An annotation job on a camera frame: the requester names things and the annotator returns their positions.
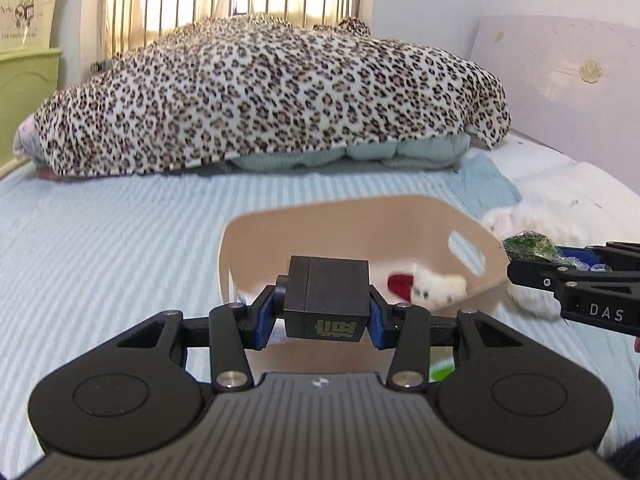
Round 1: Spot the green cabinet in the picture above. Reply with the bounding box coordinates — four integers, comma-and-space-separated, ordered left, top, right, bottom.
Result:
0, 0, 65, 177

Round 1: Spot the beige plastic basket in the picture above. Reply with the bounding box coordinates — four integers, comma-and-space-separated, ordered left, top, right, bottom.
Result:
218, 194, 509, 382

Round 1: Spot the black cube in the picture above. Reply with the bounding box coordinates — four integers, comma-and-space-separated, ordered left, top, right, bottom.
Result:
276, 255, 371, 344

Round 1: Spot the green plastic packet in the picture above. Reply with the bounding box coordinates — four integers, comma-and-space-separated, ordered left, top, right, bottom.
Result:
502, 230, 613, 273

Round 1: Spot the metal bed headboard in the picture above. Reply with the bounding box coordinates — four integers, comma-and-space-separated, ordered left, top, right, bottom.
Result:
102, 0, 365, 60

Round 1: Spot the blue striped bed sheet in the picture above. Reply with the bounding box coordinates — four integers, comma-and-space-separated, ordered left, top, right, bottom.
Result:
0, 152, 640, 461

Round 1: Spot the white and red plush toy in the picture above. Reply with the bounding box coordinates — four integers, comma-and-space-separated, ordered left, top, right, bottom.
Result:
386, 264, 471, 312

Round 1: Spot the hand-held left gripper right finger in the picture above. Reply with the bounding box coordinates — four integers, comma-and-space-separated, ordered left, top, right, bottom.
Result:
366, 284, 527, 392

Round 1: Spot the light blue quilt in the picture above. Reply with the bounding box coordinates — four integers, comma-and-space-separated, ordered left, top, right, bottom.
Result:
227, 133, 471, 172

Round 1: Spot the leopard print blanket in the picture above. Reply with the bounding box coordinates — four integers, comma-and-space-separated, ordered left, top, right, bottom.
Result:
31, 15, 513, 178

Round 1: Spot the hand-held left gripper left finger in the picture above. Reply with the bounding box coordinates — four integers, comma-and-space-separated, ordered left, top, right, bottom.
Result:
116, 275, 289, 392

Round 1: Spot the green item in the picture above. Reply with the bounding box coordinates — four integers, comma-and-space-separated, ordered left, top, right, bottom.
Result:
429, 355, 455, 382

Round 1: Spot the white fluffy plush toy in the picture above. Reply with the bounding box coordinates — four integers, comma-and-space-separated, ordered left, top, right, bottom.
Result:
480, 161, 640, 322

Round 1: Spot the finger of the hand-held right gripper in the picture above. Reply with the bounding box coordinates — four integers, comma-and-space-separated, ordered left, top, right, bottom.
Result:
555, 241, 640, 272
506, 258, 640, 293

